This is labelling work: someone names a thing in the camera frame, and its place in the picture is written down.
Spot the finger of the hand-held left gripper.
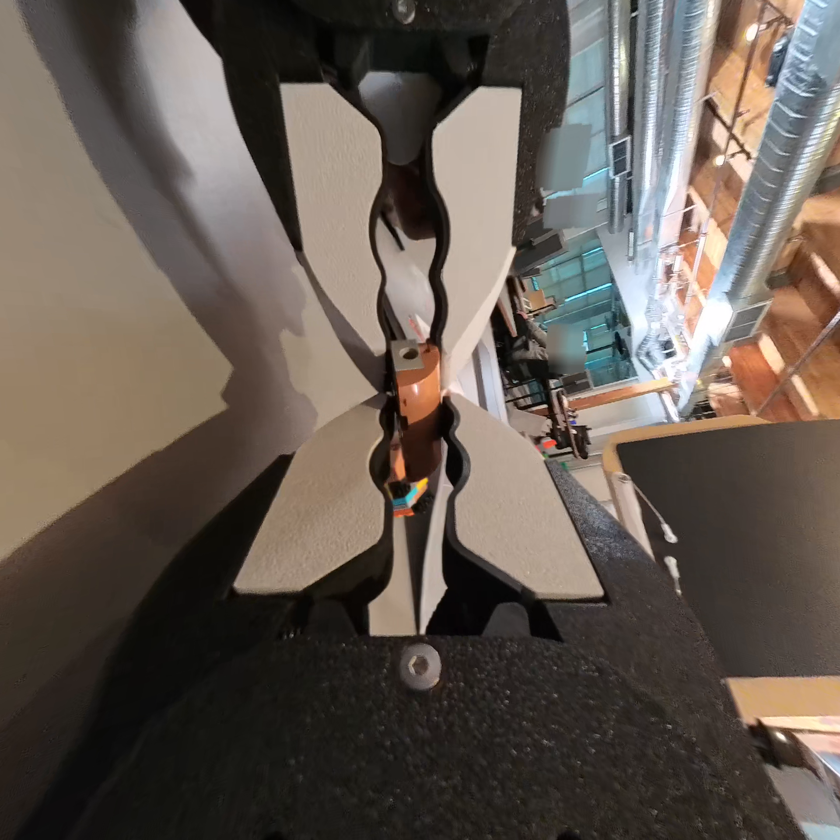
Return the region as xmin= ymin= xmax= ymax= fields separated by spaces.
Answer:
xmin=428 ymin=84 xmax=524 ymax=396
xmin=281 ymin=80 xmax=398 ymax=401

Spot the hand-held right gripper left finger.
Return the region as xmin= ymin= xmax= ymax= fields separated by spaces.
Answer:
xmin=233 ymin=402 xmax=395 ymax=636

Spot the person's left hand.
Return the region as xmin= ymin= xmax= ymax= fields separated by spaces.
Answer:
xmin=384 ymin=163 xmax=437 ymax=240

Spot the brown grey brick assembly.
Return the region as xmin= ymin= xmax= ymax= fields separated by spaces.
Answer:
xmin=390 ymin=339 xmax=448 ymax=484

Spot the silver air duct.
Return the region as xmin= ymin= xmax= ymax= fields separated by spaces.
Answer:
xmin=682 ymin=0 xmax=840 ymax=411

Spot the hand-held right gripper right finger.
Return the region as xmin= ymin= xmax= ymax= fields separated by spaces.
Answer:
xmin=425 ymin=397 xmax=606 ymax=636

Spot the colourful striped brick model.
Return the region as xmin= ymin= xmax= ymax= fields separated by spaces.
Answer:
xmin=387 ymin=476 xmax=432 ymax=519

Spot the dark panel with plywood edge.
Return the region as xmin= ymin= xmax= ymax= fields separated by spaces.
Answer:
xmin=600 ymin=415 xmax=840 ymax=683

